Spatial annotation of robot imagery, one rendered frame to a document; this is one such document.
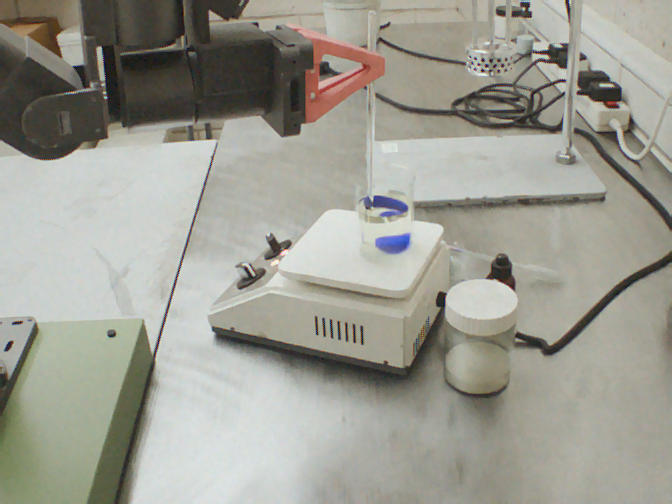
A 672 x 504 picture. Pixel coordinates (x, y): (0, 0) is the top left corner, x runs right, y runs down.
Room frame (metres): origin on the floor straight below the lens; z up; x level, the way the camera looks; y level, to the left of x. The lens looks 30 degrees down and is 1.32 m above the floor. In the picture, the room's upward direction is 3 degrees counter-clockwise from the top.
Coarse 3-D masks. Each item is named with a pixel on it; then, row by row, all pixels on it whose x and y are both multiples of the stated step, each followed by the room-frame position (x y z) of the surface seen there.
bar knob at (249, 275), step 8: (240, 264) 0.61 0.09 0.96; (248, 264) 0.60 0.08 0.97; (240, 272) 0.61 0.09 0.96; (248, 272) 0.60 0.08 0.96; (256, 272) 0.60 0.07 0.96; (264, 272) 0.61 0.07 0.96; (240, 280) 0.61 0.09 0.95; (248, 280) 0.60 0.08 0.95; (256, 280) 0.60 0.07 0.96; (240, 288) 0.60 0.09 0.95
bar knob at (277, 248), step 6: (270, 234) 0.67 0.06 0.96; (270, 240) 0.65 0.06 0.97; (276, 240) 0.65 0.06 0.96; (288, 240) 0.66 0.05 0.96; (270, 246) 0.65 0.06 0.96; (276, 246) 0.65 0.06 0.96; (282, 246) 0.65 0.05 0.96; (288, 246) 0.65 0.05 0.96; (270, 252) 0.66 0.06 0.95; (276, 252) 0.65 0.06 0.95; (264, 258) 0.65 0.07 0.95; (270, 258) 0.65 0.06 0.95
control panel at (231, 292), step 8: (304, 232) 0.68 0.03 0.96; (296, 240) 0.66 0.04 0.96; (288, 248) 0.65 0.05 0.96; (280, 256) 0.63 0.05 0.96; (256, 264) 0.65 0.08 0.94; (264, 264) 0.64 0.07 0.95; (272, 272) 0.60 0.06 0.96; (264, 280) 0.58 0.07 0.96; (232, 288) 0.61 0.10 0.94; (248, 288) 0.59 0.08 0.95; (256, 288) 0.57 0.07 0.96; (224, 296) 0.60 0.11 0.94; (232, 296) 0.59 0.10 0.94; (216, 304) 0.59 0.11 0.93
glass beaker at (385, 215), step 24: (360, 168) 0.60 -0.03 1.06; (384, 168) 0.61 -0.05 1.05; (408, 168) 0.59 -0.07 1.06; (360, 192) 0.57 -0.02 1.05; (384, 192) 0.55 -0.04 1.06; (408, 192) 0.57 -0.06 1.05; (360, 216) 0.57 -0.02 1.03; (384, 216) 0.56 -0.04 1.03; (408, 216) 0.57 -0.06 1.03; (360, 240) 0.57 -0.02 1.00; (384, 240) 0.56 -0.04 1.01; (408, 240) 0.57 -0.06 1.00
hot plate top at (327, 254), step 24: (336, 216) 0.65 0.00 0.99; (312, 240) 0.61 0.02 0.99; (336, 240) 0.60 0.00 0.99; (432, 240) 0.59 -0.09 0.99; (288, 264) 0.57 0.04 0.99; (312, 264) 0.56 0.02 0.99; (336, 264) 0.56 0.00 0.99; (360, 264) 0.56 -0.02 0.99; (384, 264) 0.56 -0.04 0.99; (408, 264) 0.55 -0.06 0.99; (360, 288) 0.53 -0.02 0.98; (384, 288) 0.52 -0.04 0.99; (408, 288) 0.52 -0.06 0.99
